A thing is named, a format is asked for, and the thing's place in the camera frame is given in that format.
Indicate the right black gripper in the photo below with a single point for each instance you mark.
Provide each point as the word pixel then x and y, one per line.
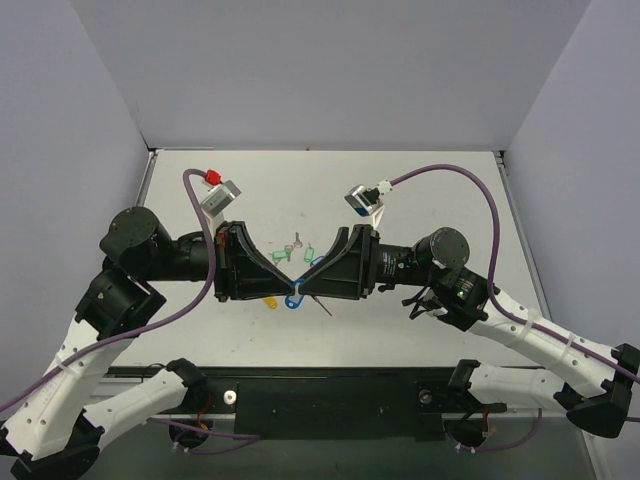
pixel 370 260

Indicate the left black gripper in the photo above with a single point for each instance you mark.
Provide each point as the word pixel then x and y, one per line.
pixel 223 262

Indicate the silver key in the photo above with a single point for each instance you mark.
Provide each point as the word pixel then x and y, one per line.
pixel 297 242
pixel 321 304

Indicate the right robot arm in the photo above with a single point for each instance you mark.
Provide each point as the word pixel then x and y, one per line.
pixel 590 383

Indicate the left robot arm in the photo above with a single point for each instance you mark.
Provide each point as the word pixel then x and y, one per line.
pixel 56 433

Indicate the green key tag with key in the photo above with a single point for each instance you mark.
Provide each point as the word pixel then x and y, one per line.
pixel 282 255

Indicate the small green key tag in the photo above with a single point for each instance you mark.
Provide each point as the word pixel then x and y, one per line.
pixel 309 254

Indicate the yellow key tag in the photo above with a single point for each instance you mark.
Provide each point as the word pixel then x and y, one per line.
pixel 271 302

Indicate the silver key top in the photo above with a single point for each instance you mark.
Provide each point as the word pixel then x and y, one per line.
pixel 297 242

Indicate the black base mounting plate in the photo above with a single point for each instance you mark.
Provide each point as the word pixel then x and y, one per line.
pixel 333 403

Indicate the blue key tag with ring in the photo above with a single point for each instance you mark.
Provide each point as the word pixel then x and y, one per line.
pixel 316 261

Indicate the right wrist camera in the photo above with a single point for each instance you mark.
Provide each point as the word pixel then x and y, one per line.
pixel 365 201

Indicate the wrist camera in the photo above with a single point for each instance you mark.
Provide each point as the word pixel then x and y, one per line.
pixel 219 197
pixel 365 201

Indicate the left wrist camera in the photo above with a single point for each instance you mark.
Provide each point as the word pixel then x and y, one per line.
pixel 219 197

